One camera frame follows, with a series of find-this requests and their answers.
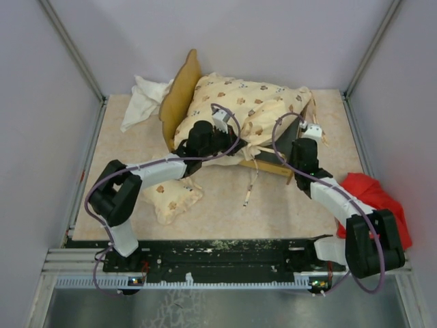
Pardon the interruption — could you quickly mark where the wooden pet bed frame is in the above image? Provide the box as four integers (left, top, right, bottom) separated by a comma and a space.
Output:
158, 49, 317, 187

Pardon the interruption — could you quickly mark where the cream animal print cushion cover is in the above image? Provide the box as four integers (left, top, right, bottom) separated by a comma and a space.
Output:
173, 72, 319, 177

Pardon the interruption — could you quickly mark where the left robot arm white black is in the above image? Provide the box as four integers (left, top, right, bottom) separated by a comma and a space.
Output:
84, 119, 242, 258

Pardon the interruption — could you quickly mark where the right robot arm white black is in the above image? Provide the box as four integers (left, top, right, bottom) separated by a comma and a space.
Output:
291, 138, 406, 279

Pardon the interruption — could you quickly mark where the small cream print pillow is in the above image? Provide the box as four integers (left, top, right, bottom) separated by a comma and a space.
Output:
141, 178, 203, 226

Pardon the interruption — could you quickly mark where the white cloth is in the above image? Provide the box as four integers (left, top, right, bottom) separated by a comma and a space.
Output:
120, 75, 173, 133

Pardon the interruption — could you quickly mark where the red cloth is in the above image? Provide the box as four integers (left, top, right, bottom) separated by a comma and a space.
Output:
340, 172, 412, 250

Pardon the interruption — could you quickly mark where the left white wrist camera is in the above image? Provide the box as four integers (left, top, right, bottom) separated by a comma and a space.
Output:
212, 109, 231, 134

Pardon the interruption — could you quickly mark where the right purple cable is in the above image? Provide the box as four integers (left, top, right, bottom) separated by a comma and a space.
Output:
272, 112, 387, 295

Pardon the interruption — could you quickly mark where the purple cable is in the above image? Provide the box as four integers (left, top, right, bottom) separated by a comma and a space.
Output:
83, 102, 244, 298
272, 112, 387, 295

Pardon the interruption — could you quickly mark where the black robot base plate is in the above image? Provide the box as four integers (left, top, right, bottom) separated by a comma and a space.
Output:
102, 238, 346, 284

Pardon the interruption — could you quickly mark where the right aluminium frame post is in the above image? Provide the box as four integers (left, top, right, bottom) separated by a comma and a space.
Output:
343, 0, 404, 100

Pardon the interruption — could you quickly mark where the aluminium frame post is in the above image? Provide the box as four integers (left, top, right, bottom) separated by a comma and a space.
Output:
37, 0, 109, 103
343, 0, 404, 100

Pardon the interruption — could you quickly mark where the white slotted cable duct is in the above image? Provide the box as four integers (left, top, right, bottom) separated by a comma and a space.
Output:
54, 275, 320, 290

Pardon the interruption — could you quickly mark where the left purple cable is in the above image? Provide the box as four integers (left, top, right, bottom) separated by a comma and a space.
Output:
83, 102, 244, 298

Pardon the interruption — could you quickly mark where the left aluminium frame post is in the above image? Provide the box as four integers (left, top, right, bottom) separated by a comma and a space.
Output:
37, 0, 109, 103

